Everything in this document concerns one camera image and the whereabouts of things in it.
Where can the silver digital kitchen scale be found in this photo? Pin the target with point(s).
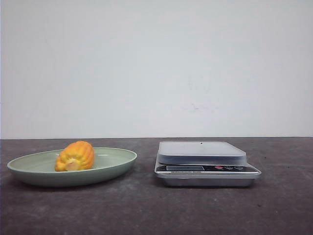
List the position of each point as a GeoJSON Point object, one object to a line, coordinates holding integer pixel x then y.
{"type": "Point", "coordinates": [203, 164]}

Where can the yellow corn cob piece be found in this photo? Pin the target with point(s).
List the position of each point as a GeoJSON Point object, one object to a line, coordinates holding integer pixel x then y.
{"type": "Point", "coordinates": [76, 156]}

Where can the green oval plate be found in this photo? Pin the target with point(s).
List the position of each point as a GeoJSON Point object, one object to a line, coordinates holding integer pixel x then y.
{"type": "Point", "coordinates": [38, 169]}

